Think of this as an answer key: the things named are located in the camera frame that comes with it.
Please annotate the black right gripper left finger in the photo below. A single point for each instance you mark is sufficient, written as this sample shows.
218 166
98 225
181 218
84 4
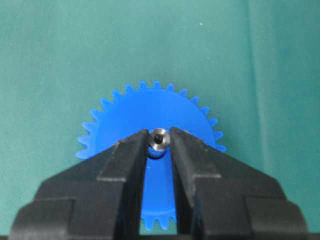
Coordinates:
97 199

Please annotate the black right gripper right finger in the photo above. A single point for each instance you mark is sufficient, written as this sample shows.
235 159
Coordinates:
221 198

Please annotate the blue plastic gear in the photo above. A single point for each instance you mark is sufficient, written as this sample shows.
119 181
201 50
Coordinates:
150 108

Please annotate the metal shaft with set screw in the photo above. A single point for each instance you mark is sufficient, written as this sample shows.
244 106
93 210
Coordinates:
159 139

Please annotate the green cutting mat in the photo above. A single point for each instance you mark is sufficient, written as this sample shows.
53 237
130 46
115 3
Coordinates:
254 63

